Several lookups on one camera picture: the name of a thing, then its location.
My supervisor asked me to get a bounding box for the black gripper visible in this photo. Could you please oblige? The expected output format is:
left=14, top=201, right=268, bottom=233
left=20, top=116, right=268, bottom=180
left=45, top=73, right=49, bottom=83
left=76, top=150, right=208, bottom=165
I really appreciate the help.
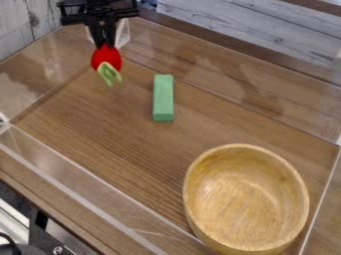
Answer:
left=56, top=0, right=139, bottom=48

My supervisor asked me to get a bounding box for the red plush strawberry toy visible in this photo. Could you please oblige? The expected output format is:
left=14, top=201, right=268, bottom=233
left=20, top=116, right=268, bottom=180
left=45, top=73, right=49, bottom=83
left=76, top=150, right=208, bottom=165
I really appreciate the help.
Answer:
left=91, top=43, right=123, bottom=87

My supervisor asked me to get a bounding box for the green rectangular block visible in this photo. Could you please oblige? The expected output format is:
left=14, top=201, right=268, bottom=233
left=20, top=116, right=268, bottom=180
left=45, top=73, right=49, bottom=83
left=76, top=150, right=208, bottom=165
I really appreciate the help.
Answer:
left=152, top=75, right=173, bottom=122

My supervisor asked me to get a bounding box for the wooden bowl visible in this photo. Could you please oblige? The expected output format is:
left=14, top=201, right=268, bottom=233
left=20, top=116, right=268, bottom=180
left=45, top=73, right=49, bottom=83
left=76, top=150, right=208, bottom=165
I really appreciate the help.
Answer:
left=182, top=143, right=310, bottom=255

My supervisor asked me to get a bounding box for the clear acrylic corner bracket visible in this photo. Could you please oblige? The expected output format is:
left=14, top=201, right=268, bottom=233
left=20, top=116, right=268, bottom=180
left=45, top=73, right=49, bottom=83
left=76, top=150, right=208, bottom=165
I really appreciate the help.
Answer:
left=85, top=18, right=131, bottom=49

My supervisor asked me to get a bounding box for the clear acrylic tray wall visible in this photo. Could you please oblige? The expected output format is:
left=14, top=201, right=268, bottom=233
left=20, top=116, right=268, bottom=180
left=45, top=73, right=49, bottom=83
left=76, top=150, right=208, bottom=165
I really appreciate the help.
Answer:
left=0, top=18, right=341, bottom=255

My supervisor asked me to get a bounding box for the black table clamp with cable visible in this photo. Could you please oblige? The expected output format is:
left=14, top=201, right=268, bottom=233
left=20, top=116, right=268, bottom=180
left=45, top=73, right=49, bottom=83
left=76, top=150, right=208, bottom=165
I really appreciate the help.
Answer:
left=0, top=208, right=76, bottom=255

